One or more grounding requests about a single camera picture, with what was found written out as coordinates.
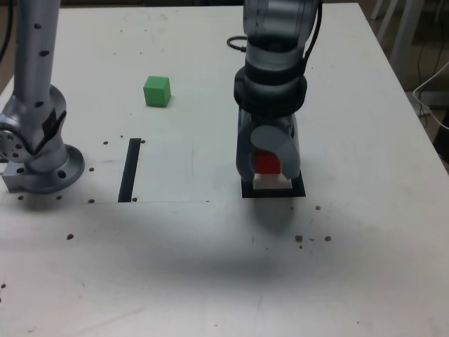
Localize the red cube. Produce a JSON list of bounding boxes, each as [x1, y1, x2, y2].
[[254, 150, 282, 176]]

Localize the black tape square outline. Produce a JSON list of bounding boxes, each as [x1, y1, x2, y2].
[[241, 168, 307, 200]]

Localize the white cable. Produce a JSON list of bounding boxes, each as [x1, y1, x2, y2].
[[413, 62, 449, 130]]

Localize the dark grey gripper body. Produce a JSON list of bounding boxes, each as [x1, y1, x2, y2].
[[238, 105, 300, 141]]

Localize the white chair frame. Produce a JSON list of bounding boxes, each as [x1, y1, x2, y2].
[[370, 0, 424, 63]]

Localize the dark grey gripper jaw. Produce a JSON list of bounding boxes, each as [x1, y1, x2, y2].
[[236, 112, 257, 182]]

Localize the green cube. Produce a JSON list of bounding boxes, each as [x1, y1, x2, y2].
[[142, 75, 172, 107]]

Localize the black tape strip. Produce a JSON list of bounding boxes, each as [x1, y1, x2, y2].
[[117, 138, 142, 204]]

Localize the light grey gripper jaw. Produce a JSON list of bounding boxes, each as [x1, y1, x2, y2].
[[250, 125, 302, 178]]

